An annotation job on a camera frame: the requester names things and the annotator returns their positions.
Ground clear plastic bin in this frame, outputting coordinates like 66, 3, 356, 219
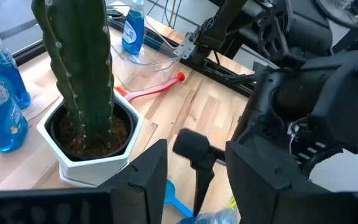
109, 14, 185, 93

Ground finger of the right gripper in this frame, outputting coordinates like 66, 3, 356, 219
172, 128, 211, 163
190, 148, 227, 218

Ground green cactus plant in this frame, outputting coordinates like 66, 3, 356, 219
30, 0, 116, 151

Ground white hexagonal plant pot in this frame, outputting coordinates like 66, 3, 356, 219
35, 89, 145, 188

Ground lime green dish brush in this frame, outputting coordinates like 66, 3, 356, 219
226, 196, 238, 210

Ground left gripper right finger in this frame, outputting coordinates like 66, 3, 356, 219
224, 139, 358, 224

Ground grey metal corner bracket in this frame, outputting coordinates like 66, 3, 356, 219
173, 31, 196, 61

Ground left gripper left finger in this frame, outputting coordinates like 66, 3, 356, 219
0, 138, 169, 224

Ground black inner plant pot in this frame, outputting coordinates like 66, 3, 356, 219
48, 101, 135, 162

